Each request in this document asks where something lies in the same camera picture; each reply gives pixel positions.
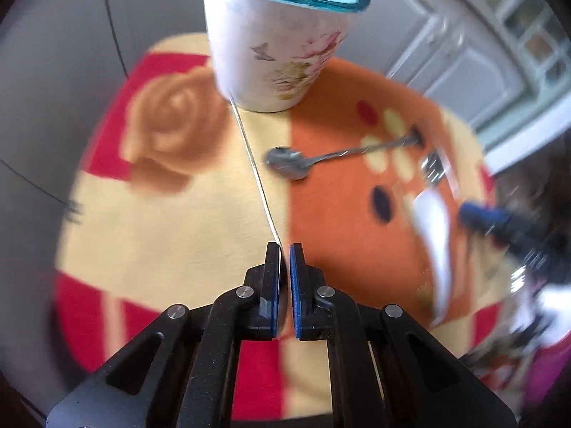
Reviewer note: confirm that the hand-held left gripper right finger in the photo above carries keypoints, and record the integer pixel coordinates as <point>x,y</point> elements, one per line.
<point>295,285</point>

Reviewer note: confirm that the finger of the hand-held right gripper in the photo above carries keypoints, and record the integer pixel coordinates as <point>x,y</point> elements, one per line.
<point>508,241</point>
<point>484,216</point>

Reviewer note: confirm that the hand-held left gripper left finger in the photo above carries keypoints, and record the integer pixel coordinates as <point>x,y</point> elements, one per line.
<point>270,285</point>

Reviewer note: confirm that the white spoon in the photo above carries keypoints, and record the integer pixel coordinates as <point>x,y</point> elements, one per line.
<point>430,227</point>

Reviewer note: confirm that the metal fork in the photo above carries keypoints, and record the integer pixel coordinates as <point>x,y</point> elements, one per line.
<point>432,169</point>

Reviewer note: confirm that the metal spoon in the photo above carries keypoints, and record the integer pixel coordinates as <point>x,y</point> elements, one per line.
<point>285,162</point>

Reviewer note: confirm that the floral utensil holder cup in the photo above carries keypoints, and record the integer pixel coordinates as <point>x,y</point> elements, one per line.
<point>267,53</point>

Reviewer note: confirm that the person's pink clothing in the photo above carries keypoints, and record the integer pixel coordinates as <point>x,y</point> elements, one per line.
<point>551,374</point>

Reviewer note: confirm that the colourful printed towel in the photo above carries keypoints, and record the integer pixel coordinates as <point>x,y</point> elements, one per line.
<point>178,214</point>

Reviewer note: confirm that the white cabinet door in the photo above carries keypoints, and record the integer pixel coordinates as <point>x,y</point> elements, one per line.
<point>486,76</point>
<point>415,22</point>

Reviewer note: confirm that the glass-front cabinet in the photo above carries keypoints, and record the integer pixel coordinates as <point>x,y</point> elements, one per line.
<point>535,31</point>

